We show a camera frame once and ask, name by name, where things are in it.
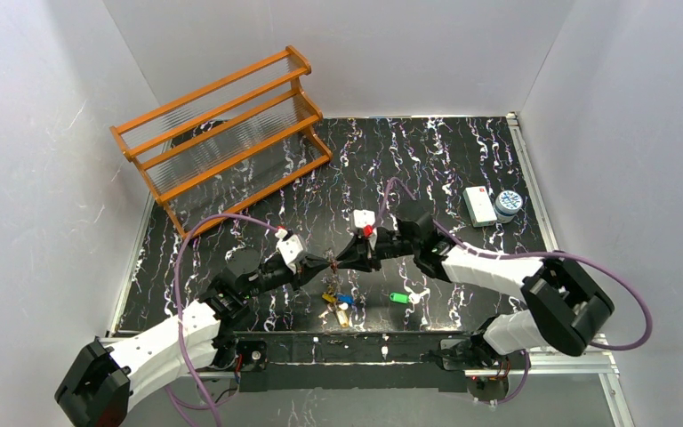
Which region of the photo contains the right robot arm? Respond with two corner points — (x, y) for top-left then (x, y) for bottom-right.
(335, 201), (615, 366)

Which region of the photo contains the loose green key tag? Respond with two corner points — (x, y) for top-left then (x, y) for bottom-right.
(389, 292), (422, 304)

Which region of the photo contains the yellow key tag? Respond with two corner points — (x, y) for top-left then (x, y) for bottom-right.
(319, 293), (350, 328)

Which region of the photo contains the orange wooden shelf rack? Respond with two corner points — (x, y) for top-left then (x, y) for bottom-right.
(109, 45), (333, 237)

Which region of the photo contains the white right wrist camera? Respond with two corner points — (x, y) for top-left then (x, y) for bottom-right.
(350, 209), (376, 238)

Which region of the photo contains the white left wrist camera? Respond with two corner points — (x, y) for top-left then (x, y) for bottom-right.
(275, 226), (308, 274)

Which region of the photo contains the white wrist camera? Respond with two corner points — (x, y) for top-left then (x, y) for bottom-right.
(275, 226), (308, 274)
(350, 209), (376, 238)

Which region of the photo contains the white green small box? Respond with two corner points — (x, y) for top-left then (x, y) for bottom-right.
(462, 186), (497, 228)

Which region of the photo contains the blue white round tin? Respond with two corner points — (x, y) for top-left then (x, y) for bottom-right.
(494, 190), (524, 223)

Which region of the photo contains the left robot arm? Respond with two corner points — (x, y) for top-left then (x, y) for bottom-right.
(54, 250), (333, 426)

